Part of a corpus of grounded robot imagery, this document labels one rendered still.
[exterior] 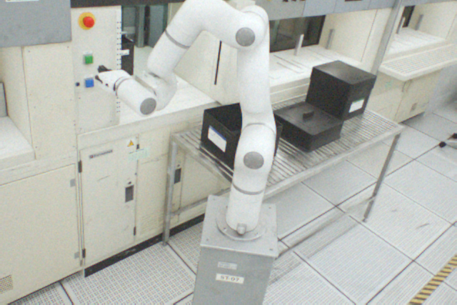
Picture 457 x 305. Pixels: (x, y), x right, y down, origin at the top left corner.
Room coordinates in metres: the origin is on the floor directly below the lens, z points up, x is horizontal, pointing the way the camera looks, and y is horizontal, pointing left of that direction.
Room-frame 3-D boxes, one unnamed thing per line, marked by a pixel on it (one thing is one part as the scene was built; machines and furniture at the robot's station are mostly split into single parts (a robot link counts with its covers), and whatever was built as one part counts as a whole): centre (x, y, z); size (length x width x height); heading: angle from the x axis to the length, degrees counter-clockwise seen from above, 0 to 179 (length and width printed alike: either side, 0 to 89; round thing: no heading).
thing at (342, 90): (2.37, -0.62, 0.89); 0.29 x 0.29 x 0.25; 47
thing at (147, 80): (2.09, 0.42, 0.89); 0.22 x 0.21 x 0.04; 46
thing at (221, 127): (1.73, -0.05, 0.85); 0.28 x 0.28 x 0.17; 40
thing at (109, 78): (1.33, 0.42, 1.20); 0.11 x 0.10 x 0.07; 46
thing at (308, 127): (1.99, -0.40, 0.83); 0.29 x 0.29 x 0.13; 47
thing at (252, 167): (1.17, -0.09, 1.07); 0.19 x 0.12 x 0.24; 175
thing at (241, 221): (1.20, -0.10, 0.85); 0.19 x 0.19 x 0.18
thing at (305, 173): (2.02, -0.38, 0.38); 1.30 x 0.60 x 0.76; 136
